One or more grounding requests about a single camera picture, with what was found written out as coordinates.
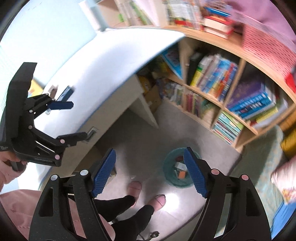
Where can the maroon rectangular box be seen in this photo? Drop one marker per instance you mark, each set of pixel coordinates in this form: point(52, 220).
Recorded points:
point(179, 159)

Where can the orange clay bag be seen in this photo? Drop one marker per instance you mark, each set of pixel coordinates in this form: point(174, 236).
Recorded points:
point(182, 174)

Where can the person's left hand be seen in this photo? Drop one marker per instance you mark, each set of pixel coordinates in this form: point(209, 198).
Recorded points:
point(7, 173)

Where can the pink pillow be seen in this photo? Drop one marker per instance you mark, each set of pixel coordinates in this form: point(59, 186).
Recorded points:
point(284, 179)

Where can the wooden bookshelf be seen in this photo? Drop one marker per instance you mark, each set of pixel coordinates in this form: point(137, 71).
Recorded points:
point(228, 71)

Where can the pink left slipper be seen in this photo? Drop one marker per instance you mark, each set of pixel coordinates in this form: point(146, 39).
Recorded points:
point(134, 190)

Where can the bed with green sheet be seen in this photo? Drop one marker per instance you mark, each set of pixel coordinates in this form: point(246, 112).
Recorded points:
point(260, 158)

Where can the pink slipper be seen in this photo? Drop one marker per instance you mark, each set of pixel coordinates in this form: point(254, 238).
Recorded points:
point(158, 202)
point(134, 190)

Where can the blue gum package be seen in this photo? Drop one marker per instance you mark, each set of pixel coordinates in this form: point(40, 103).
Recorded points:
point(65, 95)

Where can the white desk cabinet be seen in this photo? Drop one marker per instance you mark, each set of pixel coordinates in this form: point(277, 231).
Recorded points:
point(128, 96)

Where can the teal trash bin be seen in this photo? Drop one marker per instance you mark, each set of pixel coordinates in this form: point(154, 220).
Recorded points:
point(175, 170)

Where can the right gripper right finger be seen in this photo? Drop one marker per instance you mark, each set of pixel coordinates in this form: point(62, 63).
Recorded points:
point(233, 209)

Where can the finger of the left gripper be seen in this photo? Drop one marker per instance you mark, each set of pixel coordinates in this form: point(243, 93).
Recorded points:
point(72, 139)
point(60, 105)

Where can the white desk lamp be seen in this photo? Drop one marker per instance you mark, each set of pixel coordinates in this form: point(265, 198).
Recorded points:
point(93, 15)

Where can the yellow pillow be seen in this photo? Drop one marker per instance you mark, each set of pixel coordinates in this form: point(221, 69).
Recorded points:
point(288, 145)

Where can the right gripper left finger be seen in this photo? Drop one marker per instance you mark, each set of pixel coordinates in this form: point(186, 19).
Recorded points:
point(66, 209)

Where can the pink right slipper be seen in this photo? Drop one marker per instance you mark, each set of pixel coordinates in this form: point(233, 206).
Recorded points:
point(158, 202)

